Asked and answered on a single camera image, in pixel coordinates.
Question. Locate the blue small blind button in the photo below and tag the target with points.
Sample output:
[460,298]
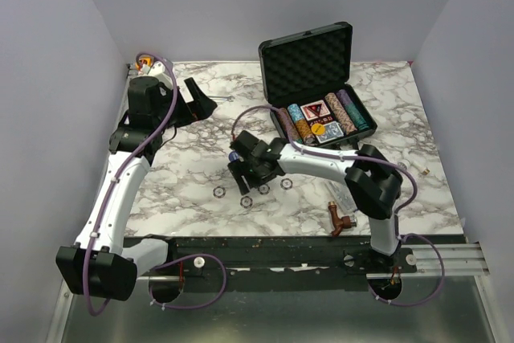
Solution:
[233,156]

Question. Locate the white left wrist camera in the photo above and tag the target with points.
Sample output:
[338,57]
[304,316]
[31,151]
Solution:
[159,72]

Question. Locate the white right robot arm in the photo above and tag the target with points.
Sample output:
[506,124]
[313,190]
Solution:
[374,184]

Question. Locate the blue ten poker chip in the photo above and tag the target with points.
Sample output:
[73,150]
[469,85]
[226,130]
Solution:
[219,192]
[286,184]
[264,189]
[246,202]

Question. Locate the clear plastic bag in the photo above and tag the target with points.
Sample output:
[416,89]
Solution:
[341,196]

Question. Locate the black poker set case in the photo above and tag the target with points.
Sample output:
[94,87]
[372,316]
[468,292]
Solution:
[308,74]

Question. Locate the white brass small fitting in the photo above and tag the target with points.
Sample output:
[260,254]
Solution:
[422,169]

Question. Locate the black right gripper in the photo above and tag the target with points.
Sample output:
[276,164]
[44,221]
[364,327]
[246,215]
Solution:
[242,187]

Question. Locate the orange tape measure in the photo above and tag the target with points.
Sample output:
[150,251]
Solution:
[144,64]

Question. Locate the teal chip stack row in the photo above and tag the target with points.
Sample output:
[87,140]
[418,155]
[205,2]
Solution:
[357,118]

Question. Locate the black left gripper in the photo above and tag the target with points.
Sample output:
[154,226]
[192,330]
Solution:
[201,107]

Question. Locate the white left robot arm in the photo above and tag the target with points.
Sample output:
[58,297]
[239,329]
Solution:
[98,263]

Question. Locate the brown chip stack row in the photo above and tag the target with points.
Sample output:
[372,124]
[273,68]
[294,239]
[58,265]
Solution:
[288,126]

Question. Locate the black triangular all-in button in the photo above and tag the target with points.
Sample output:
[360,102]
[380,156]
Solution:
[315,109]

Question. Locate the yellow big blind button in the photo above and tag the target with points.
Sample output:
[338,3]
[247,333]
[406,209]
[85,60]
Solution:
[318,129]

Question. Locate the silver open-end wrench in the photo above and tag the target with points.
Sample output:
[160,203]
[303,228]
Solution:
[223,98]

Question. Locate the brown faucet tap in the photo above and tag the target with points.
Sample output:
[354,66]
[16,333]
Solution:
[342,223]

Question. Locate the blue playing card deck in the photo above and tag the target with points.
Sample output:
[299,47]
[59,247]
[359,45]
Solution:
[332,131]

